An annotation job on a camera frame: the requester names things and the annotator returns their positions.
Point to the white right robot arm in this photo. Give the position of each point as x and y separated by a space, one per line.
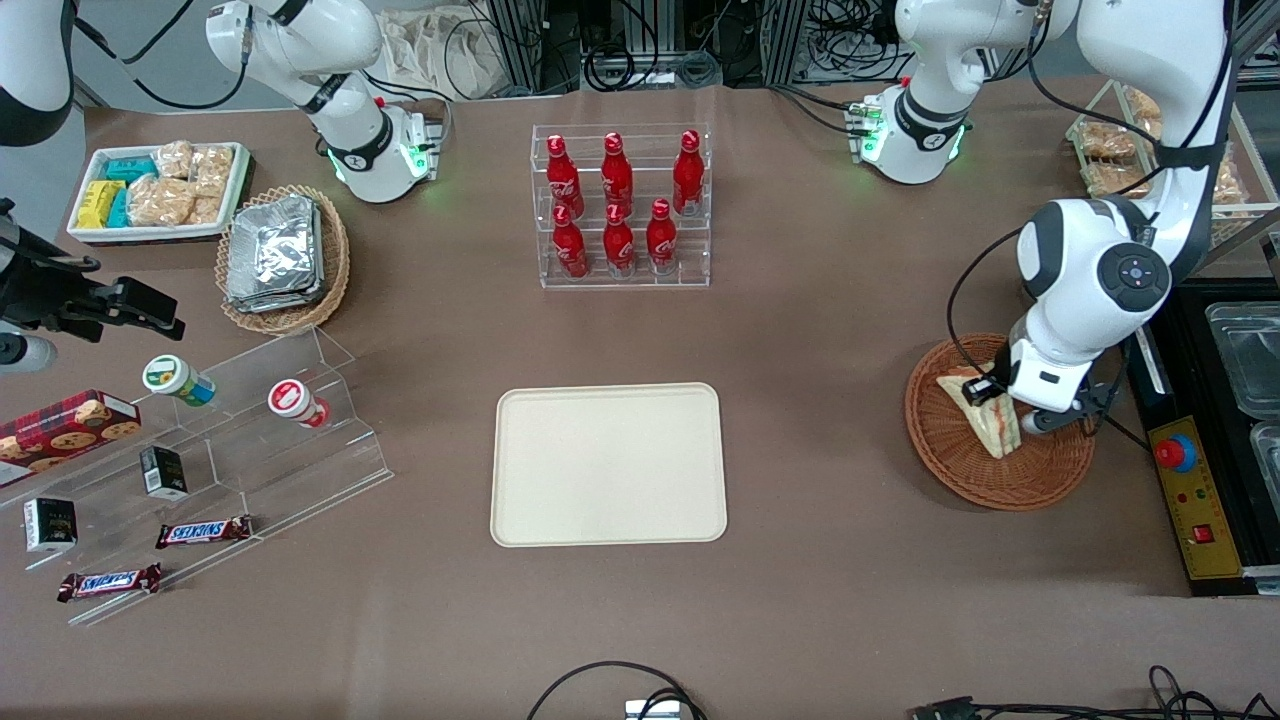
300 40

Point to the clear acrylic bottle rack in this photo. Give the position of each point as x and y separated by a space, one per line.
690 270

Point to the beige plastic tray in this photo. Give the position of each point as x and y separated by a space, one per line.
608 465

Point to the aluminium frame post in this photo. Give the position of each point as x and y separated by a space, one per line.
525 45
785 40

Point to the white rectangular snack bin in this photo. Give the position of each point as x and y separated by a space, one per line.
150 233

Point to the stack of silver foil packs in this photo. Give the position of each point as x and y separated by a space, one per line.
275 255

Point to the clear bag of pastries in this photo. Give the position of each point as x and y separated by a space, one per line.
1142 103
1108 140
1118 180
1230 185

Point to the small black carton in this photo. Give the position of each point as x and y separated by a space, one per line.
50 525
163 473

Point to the teal snack packet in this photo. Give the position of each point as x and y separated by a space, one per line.
130 169
119 210

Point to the round brown wicker basket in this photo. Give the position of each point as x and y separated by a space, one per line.
960 470

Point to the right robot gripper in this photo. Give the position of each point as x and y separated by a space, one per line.
40 295

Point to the clear bag of crackers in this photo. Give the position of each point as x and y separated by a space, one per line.
174 160
160 202
205 210
212 170

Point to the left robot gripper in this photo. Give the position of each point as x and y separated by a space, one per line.
985 386

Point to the yellow snack packet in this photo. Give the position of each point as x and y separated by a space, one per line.
98 203

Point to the black appliance with yellow panel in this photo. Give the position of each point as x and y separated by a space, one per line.
1200 520

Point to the beige cloth bag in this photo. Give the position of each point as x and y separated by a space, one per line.
440 50

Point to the clear plastic container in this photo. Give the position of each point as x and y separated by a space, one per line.
1268 455
1250 365

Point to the triangular sandwich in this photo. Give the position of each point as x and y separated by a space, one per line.
992 432

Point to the grey metal bar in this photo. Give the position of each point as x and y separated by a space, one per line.
1245 232

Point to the silver connector box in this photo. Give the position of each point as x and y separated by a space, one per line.
652 711

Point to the red cola bottle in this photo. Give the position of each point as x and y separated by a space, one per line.
619 248
617 175
688 180
563 175
661 245
569 250

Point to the cup with red lid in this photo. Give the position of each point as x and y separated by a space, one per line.
290 398

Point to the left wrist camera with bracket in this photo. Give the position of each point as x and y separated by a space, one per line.
1070 415

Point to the cup with green lid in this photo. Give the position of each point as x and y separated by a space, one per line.
165 373

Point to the Snickers chocolate bar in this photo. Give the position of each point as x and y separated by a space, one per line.
110 582
203 532

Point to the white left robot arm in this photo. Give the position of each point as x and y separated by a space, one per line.
1150 60

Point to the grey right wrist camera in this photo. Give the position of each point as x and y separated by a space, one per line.
25 353

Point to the red tartan cookie box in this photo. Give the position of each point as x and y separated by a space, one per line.
60 430

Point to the clear acrylic stepped shelf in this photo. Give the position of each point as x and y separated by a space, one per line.
300 470

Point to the light oval wicker basket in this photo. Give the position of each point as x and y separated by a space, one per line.
335 260

